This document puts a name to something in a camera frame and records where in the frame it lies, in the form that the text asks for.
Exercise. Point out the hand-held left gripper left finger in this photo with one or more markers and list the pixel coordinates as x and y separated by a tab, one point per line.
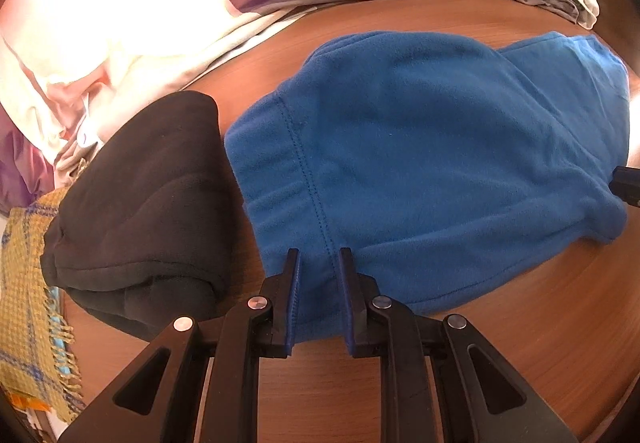
292	308

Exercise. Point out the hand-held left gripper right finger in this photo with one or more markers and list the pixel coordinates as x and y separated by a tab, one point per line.
350	313

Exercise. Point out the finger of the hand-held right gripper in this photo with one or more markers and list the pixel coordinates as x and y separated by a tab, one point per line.
627	185

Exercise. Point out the blue fleece pants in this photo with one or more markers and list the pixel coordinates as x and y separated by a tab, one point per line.
425	148

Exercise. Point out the black folded garment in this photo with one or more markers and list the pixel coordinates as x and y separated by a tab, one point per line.
140	183

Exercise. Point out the yellow plaid fringed blanket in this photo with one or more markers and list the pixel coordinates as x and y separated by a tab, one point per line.
25	298

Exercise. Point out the orange packet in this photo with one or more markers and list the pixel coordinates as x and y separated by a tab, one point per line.
30	402

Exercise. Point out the purple grey curtain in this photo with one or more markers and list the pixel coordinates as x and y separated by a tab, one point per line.
20	173

